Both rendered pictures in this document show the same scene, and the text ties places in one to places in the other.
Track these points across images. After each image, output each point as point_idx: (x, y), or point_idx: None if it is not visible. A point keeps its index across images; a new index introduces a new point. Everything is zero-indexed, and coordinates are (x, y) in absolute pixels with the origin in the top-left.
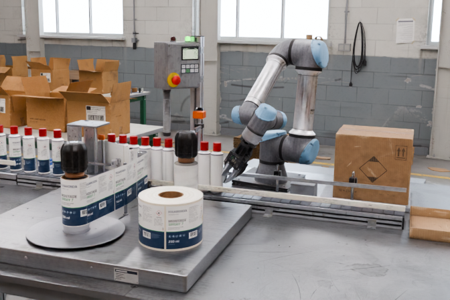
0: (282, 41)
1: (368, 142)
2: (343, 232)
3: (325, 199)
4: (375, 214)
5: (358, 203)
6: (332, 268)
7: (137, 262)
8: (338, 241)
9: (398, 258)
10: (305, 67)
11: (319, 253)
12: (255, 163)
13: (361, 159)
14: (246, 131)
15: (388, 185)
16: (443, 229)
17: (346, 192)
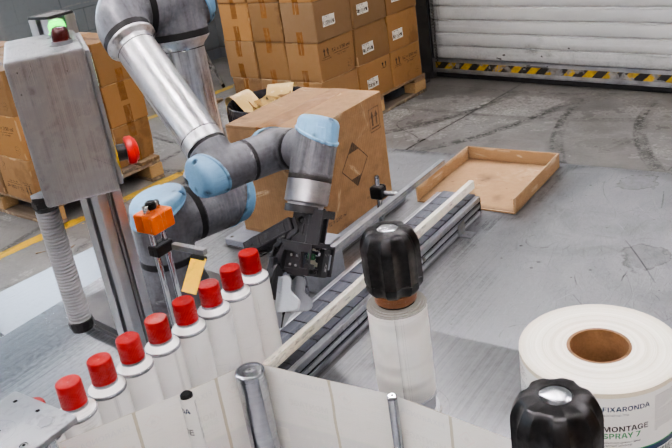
0: None
1: (343, 124)
2: (482, 258)
3: (416, 233)
4: (461, 213)
5: (442, 211)
6: (645, 284)
7: None
8: (526, 267)
9: (598, 231)
10: (198, 31)
11: (582, 289)
12: (6, 311)
13: (341, 156)
14: (315, 187)
15: (372, 178)
16: (485, 187)
17: (337, 223)
